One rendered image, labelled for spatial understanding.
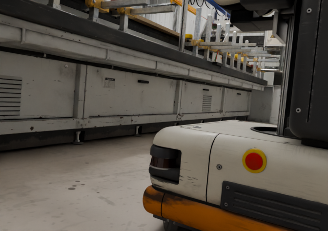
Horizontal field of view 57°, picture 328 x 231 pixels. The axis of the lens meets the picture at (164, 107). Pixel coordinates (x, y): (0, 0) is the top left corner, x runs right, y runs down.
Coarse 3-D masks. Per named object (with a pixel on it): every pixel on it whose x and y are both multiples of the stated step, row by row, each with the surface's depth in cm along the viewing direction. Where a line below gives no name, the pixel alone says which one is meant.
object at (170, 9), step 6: (162, 6) 169; (168, 6) 167; (174, 6) 167; (114, 12) 187; (132, 12) 180; (138, 12) 177; (144, 12) 175; (150, 12) 173; (156, 12) 172; (162, 12) 171; (168, 12) 170
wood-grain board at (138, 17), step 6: (138, 18) 215; (144, 18) 221; (144, 24) 232; (150, 24) 230; (156, 24) 235; (162, 30) 248; (168, 30) 251; (174, 36) 269; (222, 54) 361; (234, 60) 403; (246, 66) 468
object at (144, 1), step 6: (114, 0) 154; (120, 0) 152; (126, 0) 150; (132, 0) 149; (138, 0) 147; (144, 0) 145; (84, 6) 165; (102, 6) 159; (108, 6) 157; (114, 6) 155; (120, 6) 154; (126, 6) 153
